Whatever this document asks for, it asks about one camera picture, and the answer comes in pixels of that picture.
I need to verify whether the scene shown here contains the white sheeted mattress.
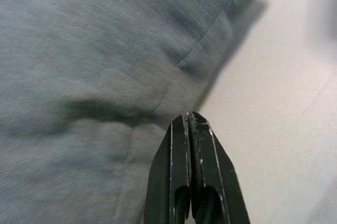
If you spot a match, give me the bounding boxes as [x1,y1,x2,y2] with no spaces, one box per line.
[194,0,337,224]

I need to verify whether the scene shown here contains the blue fabric headboard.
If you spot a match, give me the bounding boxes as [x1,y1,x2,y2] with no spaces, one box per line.
[0,0,272,224]

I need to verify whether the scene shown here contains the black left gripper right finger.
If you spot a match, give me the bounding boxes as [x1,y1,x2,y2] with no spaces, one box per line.
[186,110,251,224]

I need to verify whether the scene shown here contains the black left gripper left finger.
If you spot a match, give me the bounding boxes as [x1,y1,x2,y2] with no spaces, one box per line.
[143,115,191,224]

